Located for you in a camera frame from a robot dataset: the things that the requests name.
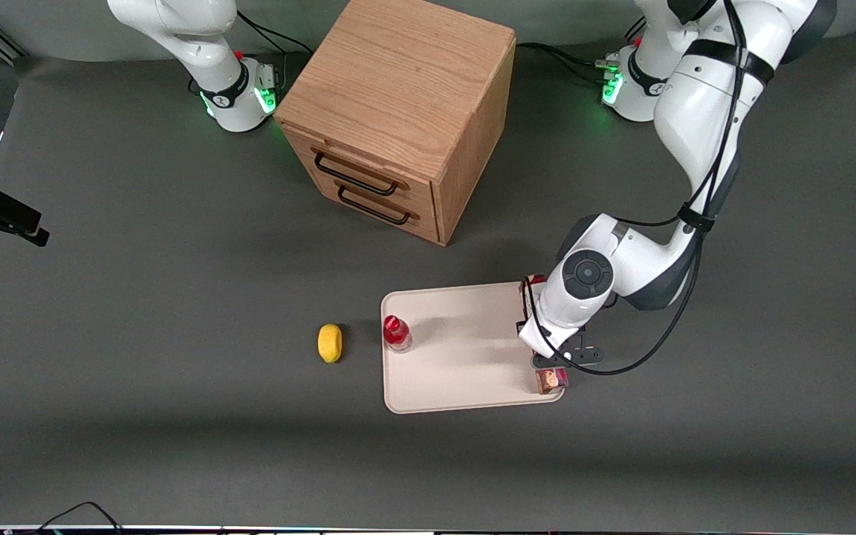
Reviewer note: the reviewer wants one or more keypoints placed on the red tartan cookie box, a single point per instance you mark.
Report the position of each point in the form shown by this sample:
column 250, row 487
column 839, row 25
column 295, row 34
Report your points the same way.
column 550, row 380

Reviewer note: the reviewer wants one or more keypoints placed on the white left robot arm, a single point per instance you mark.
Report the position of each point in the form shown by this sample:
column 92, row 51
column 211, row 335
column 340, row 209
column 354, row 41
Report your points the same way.
column 703, row 111

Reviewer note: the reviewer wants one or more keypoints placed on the white rectangular tray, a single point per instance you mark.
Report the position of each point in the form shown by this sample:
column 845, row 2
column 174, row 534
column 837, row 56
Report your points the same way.
column 458, row 357

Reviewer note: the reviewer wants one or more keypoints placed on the red capped small bottle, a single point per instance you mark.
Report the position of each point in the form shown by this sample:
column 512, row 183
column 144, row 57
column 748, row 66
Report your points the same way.
column 397, row 333

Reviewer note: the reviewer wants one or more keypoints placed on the wooden drawer front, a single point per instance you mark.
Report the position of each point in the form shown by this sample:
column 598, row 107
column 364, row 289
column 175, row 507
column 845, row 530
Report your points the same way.
column 302, row 148
column 428, row 223

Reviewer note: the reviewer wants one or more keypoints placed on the yellow lemon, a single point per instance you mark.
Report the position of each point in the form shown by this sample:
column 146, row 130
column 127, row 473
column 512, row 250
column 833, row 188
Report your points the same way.
column 330, row 343

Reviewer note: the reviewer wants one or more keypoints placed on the wooden drawer cabinet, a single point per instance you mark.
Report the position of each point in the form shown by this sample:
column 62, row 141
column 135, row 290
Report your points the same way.
column 398, row 82

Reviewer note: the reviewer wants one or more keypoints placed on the dark grey wrist camera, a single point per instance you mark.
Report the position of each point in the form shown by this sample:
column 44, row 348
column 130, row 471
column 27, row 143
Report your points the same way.
column 584, row 351

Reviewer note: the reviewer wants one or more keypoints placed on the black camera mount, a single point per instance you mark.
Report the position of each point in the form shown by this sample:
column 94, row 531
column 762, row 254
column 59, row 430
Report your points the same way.
column 4, row 215

